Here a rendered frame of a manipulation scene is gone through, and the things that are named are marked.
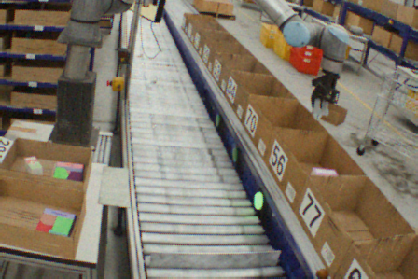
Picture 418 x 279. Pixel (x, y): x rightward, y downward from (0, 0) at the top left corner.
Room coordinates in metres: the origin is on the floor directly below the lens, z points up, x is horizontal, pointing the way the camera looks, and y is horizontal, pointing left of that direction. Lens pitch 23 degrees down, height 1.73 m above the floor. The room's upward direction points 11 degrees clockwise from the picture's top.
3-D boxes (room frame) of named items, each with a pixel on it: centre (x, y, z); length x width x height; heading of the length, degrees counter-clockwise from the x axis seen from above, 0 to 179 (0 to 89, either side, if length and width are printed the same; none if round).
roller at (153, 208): (1.44, -0.02, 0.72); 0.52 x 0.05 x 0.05; 106
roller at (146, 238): (1.26, -0.07, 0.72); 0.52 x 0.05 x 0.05; 106
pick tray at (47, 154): (1.39, 0.63, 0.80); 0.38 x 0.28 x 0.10; 101
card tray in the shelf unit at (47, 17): (2.63, 1.27, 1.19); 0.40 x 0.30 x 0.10; 106
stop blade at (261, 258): (1.10, -0.12, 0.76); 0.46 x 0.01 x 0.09; 106
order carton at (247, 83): (2.30, -0.25, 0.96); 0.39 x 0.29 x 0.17; 16
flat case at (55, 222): (1.08, 0.47, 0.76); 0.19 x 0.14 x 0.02; 6
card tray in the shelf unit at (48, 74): (2.63, 1.27, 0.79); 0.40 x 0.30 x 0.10; 107
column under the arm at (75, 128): (1.81, 0.65, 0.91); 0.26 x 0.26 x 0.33; 12
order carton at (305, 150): (1.54, -0.47, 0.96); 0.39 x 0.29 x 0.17; 16
